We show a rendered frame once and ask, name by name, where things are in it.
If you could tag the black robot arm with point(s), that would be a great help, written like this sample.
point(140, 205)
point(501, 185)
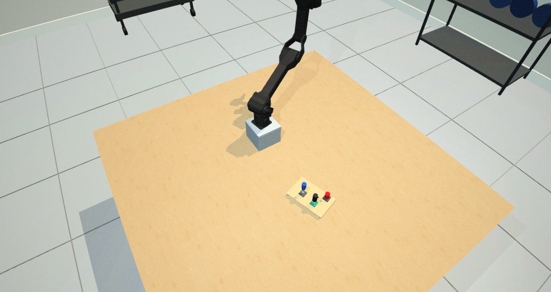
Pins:
point(260, 102)

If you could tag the pale yellow circuit board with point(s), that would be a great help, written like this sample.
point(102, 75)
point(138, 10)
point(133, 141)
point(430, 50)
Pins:
point(312, 197)

